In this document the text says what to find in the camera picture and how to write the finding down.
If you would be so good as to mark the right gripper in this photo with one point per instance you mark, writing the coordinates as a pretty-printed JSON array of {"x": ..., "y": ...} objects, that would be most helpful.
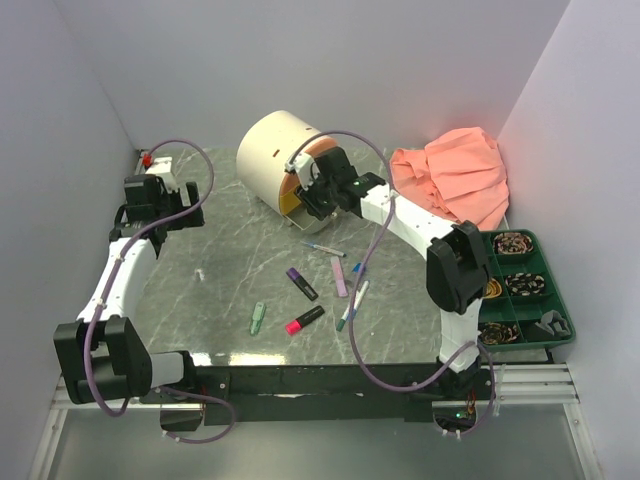
[{"x": 305, "y": 196}]

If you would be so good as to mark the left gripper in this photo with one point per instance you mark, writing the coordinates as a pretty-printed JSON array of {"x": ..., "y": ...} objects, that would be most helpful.
[{"x": 192, "y": 219}]

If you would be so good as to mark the round cream drawer cabinet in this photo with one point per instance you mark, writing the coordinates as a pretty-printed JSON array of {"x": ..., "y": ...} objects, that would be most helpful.
[{"x": 260, "y": 164}]

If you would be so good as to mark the green utility knife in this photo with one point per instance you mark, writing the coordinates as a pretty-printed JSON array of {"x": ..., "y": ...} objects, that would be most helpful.
[{"x": 257, "y": 318}]

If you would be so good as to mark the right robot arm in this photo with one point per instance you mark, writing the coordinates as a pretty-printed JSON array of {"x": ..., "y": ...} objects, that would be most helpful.
[{"x": 457, "y": 264}]

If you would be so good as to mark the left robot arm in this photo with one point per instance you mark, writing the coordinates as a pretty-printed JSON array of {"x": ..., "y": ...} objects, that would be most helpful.
[{"x": 101, "y": 352}]

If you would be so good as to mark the thin white pen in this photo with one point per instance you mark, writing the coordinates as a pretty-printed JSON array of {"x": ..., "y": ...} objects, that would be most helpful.
[{"x": 325, "y": 249}]

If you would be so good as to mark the lilac correction tape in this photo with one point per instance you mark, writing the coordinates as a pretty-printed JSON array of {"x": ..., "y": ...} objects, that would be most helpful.
[{"x": 338, "y": 274}]

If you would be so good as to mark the purple highlighter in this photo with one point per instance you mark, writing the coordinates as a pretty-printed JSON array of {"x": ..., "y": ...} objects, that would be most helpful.
[{"x": 301, "y": 283}]

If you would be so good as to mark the blue capped marker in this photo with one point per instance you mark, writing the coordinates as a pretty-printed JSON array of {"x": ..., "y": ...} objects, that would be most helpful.
[{"x": 361, "y": 297}]

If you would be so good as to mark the green capped marker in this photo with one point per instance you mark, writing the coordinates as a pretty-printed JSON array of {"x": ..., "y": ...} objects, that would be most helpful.
[{"x": 348, "y": 313}]

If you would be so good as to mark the pink cloth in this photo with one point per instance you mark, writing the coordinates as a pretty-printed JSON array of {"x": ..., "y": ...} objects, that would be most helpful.
[{"x": 459, "y": 176}]

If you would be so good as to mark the pink highlighter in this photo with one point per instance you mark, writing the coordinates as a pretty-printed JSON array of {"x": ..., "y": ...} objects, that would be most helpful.
[{"x": 304, "y": 320}]

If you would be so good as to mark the coiled band top compartment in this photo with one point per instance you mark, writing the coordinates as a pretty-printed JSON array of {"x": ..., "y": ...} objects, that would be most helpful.
[{"x": 512, "y": 243}]

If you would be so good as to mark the coiled band compartment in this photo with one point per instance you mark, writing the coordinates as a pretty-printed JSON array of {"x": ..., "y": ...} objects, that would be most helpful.
[
  {"x": 492, "y": 333},
  {"x": 512, "y": 243},
  {"x": 525, "y": 284}
]

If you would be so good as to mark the yellow rubber bands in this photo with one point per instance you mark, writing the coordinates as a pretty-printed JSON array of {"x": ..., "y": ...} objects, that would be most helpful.
[{"x": 493, "y": 289}]

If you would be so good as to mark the coiled band middle compartment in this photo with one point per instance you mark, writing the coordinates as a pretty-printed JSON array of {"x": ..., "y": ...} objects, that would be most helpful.
[{"x": 525, "y": 284}]

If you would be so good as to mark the coiled band lower compartment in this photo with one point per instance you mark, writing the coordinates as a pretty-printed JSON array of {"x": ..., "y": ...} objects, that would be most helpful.
[{"x": 492, "y": 333}]

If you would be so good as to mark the black base bar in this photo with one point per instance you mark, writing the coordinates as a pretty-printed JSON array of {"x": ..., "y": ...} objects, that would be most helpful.
[{"x": 217, "y": 395}]

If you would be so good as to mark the green compartment tray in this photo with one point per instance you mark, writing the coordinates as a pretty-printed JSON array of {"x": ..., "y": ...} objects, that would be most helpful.
[{"x": 522, "y": 308}]

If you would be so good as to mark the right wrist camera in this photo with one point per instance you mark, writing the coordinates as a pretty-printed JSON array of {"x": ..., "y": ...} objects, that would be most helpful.
[{"x": 300, "y": 164}]

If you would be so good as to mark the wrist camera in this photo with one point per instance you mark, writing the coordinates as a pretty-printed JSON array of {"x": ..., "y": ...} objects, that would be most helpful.
[
  {"x": 300, "y": 164},
  {"x": 162, "y": 167}
]

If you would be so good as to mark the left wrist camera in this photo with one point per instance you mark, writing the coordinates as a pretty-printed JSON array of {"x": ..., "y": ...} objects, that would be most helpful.
[{"x": 162, "y": 167}]

